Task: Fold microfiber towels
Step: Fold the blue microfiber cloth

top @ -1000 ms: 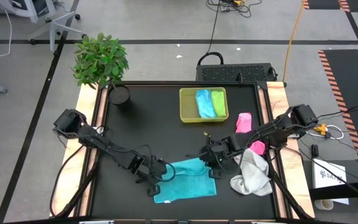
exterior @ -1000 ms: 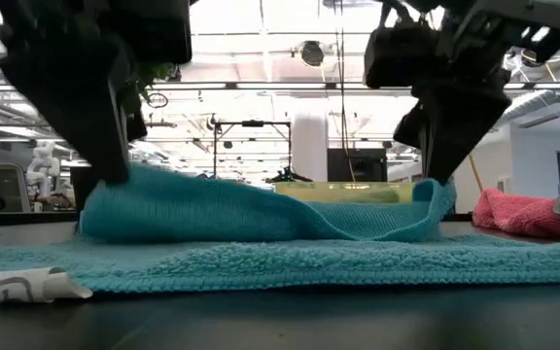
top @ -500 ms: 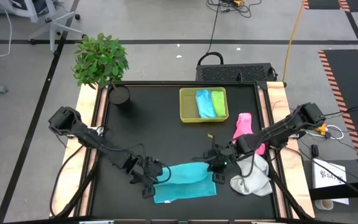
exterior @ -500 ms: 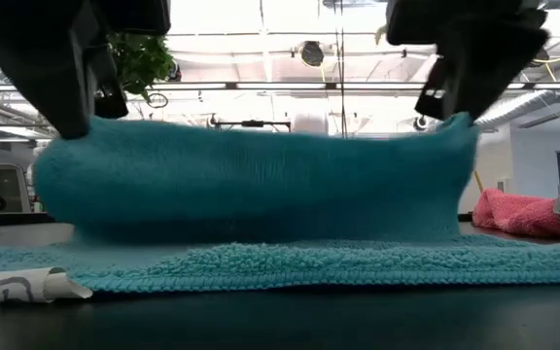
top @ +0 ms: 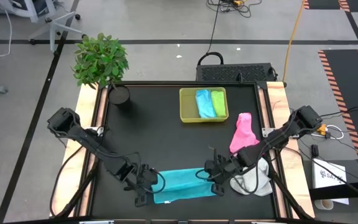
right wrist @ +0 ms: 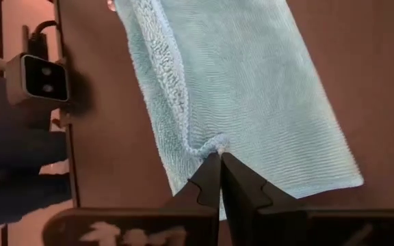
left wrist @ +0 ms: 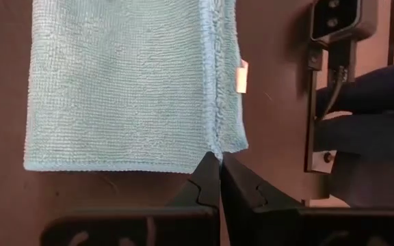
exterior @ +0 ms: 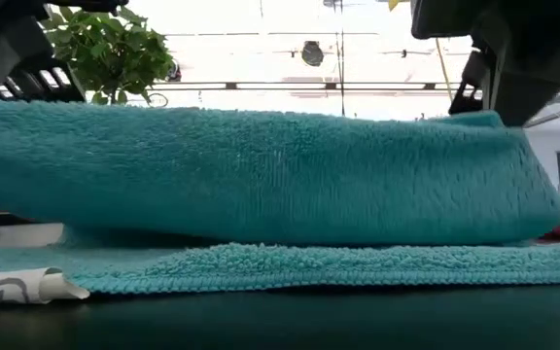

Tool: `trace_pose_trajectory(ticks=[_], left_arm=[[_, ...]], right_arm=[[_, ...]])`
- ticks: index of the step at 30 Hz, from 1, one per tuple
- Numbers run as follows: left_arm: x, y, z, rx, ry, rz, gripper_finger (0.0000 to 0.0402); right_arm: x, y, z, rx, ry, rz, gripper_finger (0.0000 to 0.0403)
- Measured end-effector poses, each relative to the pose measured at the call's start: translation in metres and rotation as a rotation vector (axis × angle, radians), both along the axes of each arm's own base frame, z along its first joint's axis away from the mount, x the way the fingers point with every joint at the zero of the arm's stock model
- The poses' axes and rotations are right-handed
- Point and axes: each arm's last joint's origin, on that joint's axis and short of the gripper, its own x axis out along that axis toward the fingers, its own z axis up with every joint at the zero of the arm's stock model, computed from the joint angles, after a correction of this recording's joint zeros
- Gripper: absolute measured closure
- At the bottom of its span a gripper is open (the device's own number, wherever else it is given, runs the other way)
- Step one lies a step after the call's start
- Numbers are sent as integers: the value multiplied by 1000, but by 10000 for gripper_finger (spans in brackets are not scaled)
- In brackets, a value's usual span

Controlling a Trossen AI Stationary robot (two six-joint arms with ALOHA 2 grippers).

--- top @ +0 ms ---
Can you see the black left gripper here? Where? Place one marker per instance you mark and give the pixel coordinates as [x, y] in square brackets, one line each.
[146, 180]

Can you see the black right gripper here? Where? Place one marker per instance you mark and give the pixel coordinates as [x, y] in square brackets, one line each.
[221, 169]

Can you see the teal microfiber towel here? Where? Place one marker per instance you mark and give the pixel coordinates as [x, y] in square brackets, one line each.
[182, 183]

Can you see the white microfiber towel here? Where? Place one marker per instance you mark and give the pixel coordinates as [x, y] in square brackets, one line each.
[262, 174]

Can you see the pink microfiber towel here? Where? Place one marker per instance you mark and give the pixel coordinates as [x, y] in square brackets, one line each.
[243, 133]

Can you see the green microfiber towel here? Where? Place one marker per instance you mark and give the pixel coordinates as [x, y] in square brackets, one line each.
[218, 104]

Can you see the light blue microfiber towel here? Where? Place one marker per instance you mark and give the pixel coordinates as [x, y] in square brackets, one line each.
[204, 104]

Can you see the yellow plastic bin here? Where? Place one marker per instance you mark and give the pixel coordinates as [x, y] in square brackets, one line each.
[187, 105]

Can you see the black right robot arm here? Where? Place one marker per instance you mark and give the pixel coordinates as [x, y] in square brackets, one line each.
[278, 137]

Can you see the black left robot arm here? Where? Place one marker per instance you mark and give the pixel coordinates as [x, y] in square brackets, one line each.
[95, 146]

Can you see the wooden table side board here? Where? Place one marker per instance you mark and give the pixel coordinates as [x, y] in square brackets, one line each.
[67, 174]
[294, 168]

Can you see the black power adapter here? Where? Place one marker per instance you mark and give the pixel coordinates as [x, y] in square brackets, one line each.
[314, 151]

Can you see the white paper cup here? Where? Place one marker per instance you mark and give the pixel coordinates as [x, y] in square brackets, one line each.
[323, 204]

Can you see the white printed booklet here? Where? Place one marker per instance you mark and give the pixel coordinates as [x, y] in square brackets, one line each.
[328, 171]

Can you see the black computer case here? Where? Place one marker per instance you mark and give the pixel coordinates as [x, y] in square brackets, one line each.
[228, 73]

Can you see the yellow power splitter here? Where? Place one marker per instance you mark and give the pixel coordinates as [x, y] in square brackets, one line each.
[321, 128]

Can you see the green potted plant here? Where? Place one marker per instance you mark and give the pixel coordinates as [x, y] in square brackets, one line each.
[99, 60]

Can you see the black striped floor mat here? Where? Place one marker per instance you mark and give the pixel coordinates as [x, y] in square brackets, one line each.
[325, 3]
[346, 81]

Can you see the grey office chair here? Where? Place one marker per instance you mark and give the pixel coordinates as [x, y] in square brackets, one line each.
[53, 26]

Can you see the black table frame strut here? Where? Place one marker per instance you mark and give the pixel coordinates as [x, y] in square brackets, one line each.
[83, 183]
[286, 193]

